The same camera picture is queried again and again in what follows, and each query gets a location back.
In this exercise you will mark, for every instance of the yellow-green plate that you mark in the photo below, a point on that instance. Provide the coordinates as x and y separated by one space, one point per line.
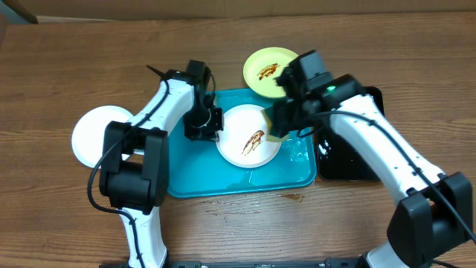
263 67

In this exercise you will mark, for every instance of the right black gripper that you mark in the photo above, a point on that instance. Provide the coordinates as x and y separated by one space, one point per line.
300 132

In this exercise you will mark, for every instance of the teal plastic tray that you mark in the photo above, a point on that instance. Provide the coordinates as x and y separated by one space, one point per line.
197 169

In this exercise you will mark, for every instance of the white plate with sauce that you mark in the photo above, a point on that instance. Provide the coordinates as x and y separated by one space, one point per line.
88 134

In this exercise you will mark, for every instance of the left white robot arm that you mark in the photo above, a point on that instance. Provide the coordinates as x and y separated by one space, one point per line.
132 176

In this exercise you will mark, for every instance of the yellow green sponge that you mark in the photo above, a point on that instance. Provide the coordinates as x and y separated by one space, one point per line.
273 138

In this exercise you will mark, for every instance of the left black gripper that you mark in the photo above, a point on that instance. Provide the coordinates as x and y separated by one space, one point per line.
210 135

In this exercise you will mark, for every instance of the black plastic tray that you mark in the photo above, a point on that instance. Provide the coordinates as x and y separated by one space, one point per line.
336 159

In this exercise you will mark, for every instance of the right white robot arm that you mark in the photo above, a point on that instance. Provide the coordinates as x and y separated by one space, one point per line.
433 210

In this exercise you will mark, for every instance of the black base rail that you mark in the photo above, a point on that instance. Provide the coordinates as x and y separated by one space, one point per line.
328 263

